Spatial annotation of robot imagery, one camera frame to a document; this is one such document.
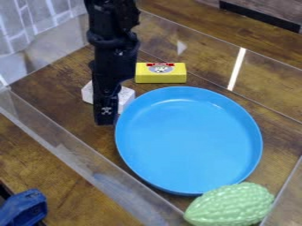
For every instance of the clear acrylic enclosure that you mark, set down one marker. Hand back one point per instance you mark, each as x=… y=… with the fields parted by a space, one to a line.
x=53 y=150

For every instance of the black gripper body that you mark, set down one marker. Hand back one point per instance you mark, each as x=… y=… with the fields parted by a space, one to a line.
x=111 y=20

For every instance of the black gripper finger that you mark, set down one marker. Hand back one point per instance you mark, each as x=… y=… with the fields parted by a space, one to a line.
x=105 y=102

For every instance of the white patterned cloth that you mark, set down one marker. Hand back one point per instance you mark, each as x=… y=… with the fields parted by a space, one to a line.
x=25 y=18

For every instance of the yellow rectangular box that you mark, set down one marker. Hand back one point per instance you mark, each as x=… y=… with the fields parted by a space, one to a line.
x=160 y=73

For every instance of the white speckled foam block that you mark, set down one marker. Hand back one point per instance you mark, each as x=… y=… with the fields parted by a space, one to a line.
x=125 y=96

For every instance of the blue round tray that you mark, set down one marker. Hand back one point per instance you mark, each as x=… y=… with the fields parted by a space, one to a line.
x=188 y=140

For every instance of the green bumpy gourd toy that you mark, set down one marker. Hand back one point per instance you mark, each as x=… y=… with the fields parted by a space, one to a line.
x=232 y=205

